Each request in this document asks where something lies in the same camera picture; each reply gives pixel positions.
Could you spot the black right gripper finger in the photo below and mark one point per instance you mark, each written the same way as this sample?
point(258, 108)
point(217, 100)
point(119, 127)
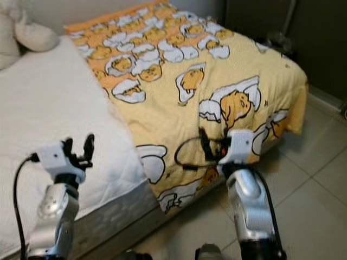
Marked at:
point(204, 145)

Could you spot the yellow cartoon print blanket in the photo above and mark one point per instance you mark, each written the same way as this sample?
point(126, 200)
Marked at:
point(168, 97)

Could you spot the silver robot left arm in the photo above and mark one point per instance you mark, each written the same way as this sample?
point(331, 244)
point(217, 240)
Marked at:
point(51, 216)

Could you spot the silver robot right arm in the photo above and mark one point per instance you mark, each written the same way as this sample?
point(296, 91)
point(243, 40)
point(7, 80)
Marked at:
point(249, 206)

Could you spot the white quilted mattress pad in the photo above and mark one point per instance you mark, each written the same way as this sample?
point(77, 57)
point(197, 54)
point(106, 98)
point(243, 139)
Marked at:
point(49, 108)

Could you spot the grey quilted mattress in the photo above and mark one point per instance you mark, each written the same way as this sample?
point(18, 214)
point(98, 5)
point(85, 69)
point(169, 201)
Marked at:
point(114, 222)

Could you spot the grey black robot left leg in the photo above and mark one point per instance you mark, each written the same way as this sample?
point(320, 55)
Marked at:
point(127, 255)

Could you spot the grey black robot leg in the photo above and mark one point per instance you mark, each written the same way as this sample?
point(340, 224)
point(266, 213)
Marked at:
point(210, 253)
point(127, 255)

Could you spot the grey black robot right leg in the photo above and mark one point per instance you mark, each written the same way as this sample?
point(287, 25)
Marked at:
point(210, 253)

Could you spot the cream plush toy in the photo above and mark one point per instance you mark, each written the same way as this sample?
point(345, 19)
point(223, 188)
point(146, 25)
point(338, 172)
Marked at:
point(27, 32)

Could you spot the black stand with pole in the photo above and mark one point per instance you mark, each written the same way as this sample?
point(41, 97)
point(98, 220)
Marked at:
point(279, 40)

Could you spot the dark wardrobe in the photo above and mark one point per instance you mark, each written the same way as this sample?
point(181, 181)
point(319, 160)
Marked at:
point(320, 43)

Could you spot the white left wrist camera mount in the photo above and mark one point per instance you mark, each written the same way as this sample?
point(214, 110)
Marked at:
point(59, 157)

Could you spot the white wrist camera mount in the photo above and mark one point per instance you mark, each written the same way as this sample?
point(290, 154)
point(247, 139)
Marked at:
point(59, 157)
point(238, 143)

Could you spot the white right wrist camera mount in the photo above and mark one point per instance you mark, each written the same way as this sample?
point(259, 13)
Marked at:
point(238, 143)

